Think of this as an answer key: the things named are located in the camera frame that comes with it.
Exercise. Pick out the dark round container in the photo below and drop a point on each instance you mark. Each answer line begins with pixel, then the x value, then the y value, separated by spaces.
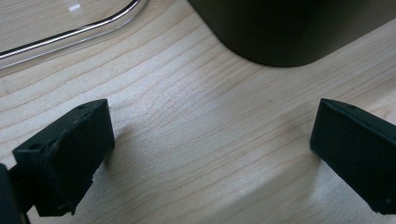
pixel 289 29

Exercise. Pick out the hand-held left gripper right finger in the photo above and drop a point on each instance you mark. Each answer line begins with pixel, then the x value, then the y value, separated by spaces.
pixel 355 149

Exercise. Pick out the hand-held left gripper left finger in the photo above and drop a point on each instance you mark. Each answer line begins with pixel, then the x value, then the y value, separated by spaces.
pixel 67 158

